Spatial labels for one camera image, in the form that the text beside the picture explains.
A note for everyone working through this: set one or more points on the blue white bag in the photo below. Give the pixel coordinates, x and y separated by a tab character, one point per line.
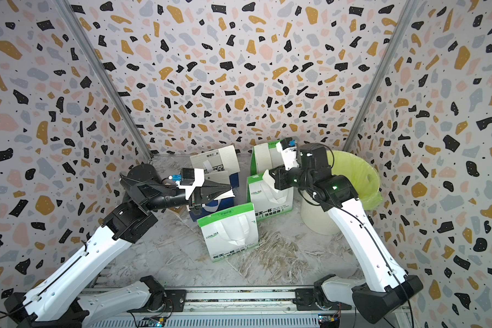
212	207
210	162

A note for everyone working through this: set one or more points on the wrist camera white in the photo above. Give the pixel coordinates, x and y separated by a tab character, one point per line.
287	147
188	180

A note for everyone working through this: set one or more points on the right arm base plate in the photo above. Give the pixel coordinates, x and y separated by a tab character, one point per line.
306	300

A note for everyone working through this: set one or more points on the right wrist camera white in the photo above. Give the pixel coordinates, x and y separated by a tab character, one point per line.
287	147

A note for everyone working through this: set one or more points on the front blue white bag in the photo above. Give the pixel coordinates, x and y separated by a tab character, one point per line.
212	207

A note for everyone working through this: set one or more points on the back blue white bag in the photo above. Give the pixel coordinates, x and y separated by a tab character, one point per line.
210	162

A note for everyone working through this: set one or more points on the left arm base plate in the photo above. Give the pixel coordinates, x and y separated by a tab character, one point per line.
168	301

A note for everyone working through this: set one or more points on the left corner aluminium post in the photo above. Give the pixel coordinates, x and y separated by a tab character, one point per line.
65	10

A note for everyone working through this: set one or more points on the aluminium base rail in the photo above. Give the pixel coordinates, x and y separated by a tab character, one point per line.
265	306

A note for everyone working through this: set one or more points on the yellow-green bin liner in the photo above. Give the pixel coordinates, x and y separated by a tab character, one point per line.
365	179

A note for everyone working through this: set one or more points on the right corner aluminium post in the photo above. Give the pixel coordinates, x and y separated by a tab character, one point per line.
382	69

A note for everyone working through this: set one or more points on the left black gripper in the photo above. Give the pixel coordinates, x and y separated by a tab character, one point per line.
206	193

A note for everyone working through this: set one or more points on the corner aluminium post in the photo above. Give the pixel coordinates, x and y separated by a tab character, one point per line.
65	10
382	69

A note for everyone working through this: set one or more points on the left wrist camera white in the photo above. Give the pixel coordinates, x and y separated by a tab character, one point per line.
188	180

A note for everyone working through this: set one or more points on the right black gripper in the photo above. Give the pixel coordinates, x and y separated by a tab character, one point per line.
280	179

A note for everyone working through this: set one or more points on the white trash bin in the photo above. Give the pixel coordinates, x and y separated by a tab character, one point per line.
315	218

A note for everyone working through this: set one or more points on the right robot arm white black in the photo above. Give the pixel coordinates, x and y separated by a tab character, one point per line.
386	285

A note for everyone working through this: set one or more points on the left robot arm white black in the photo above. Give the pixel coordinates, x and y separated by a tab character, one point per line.
57	302

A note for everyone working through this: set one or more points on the green white bag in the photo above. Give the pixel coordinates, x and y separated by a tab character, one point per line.
230	231
268	202
276	157

